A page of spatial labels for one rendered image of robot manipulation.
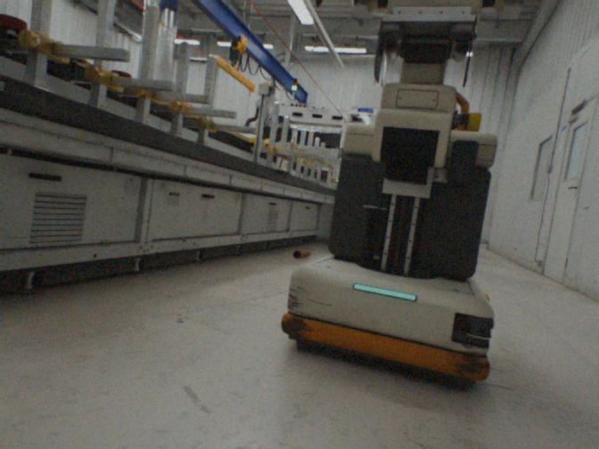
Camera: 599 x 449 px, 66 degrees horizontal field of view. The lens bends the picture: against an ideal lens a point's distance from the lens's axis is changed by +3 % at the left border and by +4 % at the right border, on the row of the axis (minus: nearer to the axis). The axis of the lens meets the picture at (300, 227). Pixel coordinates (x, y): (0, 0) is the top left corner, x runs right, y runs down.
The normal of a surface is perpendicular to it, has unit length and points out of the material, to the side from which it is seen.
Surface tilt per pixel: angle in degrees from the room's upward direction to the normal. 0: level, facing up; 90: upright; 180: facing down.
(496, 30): 90
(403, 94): 98
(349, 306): 90
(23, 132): 90
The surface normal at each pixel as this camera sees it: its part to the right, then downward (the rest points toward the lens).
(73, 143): 0.95, 0.15
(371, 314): -0.29, 0.01
